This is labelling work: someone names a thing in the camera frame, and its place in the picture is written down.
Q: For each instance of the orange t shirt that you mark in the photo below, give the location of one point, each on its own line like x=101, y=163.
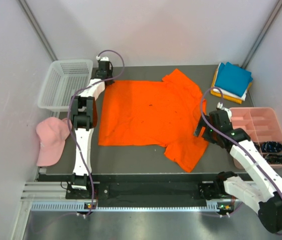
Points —
x=163, y=113

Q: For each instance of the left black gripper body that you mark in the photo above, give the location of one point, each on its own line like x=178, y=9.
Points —
x=108, y=74

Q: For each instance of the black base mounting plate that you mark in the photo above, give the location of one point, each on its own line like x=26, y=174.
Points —
x=141, y=191

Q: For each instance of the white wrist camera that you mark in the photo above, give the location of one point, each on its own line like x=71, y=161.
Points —
x=102, y=58
x=228, y=111

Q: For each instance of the folded yellow t shirt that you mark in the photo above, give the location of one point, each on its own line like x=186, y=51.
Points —
x=227, y=98

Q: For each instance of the aluminium frame rail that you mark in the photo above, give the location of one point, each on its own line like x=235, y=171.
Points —
x=43, y=191

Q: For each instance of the pink baseball cap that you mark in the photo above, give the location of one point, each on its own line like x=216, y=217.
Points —
x=52, y=133

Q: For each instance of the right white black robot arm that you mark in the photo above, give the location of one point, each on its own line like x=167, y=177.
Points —
x=266, y=198

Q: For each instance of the grey slotted cable duct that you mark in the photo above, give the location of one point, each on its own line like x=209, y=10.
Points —
x=53, y=206

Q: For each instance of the folded blue t shirt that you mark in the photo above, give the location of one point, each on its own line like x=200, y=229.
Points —
x=233, y=79

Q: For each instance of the white perforated plastic basket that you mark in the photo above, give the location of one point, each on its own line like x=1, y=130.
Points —
x=63, y=78

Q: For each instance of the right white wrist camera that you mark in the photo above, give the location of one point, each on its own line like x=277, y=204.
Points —
x=228, y=111

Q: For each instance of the folded white t shirt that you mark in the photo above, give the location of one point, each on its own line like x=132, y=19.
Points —
x=227, y=91

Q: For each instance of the pink compartment organizer tray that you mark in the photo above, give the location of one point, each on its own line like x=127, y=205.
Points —
x=260, y=124

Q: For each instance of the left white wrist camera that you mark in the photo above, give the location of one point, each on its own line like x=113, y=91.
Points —
x=102, y=58

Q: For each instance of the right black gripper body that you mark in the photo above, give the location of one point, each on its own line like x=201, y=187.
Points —
x=210, y=134

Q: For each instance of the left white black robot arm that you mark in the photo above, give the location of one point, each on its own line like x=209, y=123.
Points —
x=84, y=119

